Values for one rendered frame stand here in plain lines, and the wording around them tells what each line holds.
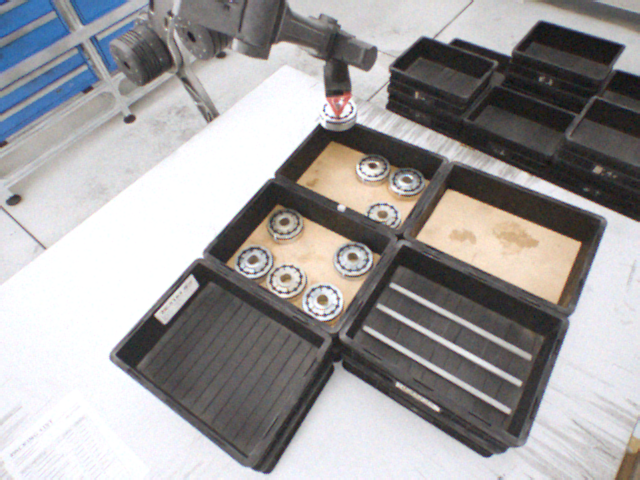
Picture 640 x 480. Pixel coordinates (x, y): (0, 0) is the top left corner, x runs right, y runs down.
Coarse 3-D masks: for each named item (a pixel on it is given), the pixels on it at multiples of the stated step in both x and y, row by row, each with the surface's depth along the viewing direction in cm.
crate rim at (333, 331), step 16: (256, 192) 113; (304, 192) 112; (336, 208) 108; (368, 224) 105; (208, 256) 103; (384, 256) 100; (256, 288) 97; (288, 304) 95; (352, 304) 94; (320, 320) 92; (336, 336) 92
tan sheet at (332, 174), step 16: (336, 144) 135; (320, 160) 132; (336, 160) 131; (352, 160) 131; (304, 176) 128; (320, 176) 128; (336, 176) 128; (352, 176) 127; (320, 192) 125; (336, 192) 124; (352, 192) 124; (368, 192) 123; (384, 192) 123; (352, 208) 121; (400, 208) 119
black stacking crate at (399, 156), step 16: (352, 128) 126; (320, 144) 130; (352, 144) 132; (368, 144) 128; (384, 144) 124; (304, 160) 126; (400, 160) 125; (416, 160) 121; (432, 160) 118; (288, 176) 122; (432, 176) 122; (400, 240) 109
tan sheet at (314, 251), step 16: (304, 224) 119; (256, 240) 117; (272, 240) 116; (304, 240) 116; (320, 240) 115; (336, 240) 115; (288, 256) 113; (304, 256) 113; (320, 256) 113; (320, 272) 110; (352, 288) 107; (320, 304) 105
